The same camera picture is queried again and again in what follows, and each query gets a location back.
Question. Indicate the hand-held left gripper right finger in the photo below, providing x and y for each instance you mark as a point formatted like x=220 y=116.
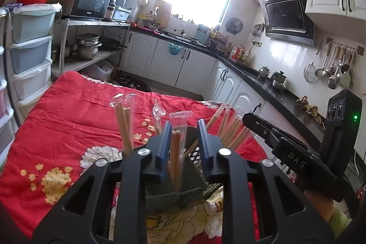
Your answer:
x=203 y=144

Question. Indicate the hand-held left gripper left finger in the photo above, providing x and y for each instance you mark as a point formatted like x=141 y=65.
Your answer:
x=165 y=146

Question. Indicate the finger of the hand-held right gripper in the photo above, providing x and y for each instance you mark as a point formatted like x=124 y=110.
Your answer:
x=257 y=124

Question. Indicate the wooden chopstick pair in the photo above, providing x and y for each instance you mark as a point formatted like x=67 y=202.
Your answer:
x=175 y=158

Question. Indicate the bunch of chopsticks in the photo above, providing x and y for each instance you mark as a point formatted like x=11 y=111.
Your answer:
x=123 y=129

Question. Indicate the dark grey plastic utensil basket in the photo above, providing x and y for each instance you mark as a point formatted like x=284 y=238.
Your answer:
x=183 y=198

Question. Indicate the person's right forearm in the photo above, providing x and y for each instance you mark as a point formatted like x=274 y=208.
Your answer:
x=317 y=206

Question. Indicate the row of hanging kitchen utensils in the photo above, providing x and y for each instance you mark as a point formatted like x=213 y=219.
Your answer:
x=340 y=64

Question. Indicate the black kitchen countertop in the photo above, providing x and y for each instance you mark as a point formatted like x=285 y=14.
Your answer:
x=283 y=104

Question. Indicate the ginger root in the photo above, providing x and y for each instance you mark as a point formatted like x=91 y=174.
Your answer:
x=310 y=111

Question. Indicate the dark kettle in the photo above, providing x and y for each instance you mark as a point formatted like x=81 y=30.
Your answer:
x=278 y=80

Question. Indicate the small metal teapot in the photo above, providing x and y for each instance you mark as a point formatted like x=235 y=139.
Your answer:
x=264 y=73

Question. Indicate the metal mesh strainer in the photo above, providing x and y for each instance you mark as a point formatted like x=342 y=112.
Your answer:
x=310 y=74

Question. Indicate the dark floor mat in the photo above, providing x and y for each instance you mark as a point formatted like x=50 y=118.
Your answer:
x=131 y=84

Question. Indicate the row of condiment bottles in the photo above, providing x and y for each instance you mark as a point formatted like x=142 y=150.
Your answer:
x=238 y=53

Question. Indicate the white base cabinets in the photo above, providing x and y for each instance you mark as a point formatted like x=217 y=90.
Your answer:
x=194 y=69

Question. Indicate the small hanging tools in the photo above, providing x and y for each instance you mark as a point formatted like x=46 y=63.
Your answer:
x=258 y=32

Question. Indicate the blue hanging plastic bin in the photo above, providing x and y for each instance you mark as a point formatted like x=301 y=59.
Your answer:
x=175 y=49

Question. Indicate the small black round fan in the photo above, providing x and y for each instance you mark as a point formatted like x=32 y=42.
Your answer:
x=234 y=26

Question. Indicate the clear plastic storage box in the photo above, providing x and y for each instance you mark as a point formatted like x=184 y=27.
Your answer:
x=98 y=70

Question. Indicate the red floral blanket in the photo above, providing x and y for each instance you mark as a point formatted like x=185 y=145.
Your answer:
x=71 y=106

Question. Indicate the pale blue knife block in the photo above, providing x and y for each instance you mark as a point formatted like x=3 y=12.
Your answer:
x=203 y=35

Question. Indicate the black range hood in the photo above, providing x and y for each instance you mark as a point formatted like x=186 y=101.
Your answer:
x=286 y=15

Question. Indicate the black frying pan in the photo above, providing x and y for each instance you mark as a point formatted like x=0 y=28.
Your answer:
x=111 y=44

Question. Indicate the metal shelf rack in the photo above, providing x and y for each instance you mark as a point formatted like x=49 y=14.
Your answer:
x=85 y=59

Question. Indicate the wooden cutting board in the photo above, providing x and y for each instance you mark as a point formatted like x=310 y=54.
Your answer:
x=162 y=13

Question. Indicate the small stainless steel pot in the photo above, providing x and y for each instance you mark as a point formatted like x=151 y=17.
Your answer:
x=65 y=51

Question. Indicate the blue-grey plastic box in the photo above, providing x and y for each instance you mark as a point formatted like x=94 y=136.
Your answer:
x=122 y=14

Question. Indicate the dark glass jar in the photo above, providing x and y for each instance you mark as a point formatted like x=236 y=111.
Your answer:
x=109 y=12

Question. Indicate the pale blue plastic drawer tower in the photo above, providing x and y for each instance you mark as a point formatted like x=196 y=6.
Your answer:
x=28 y=55

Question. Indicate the wall socket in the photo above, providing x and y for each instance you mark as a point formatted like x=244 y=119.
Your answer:
x=258 y=44

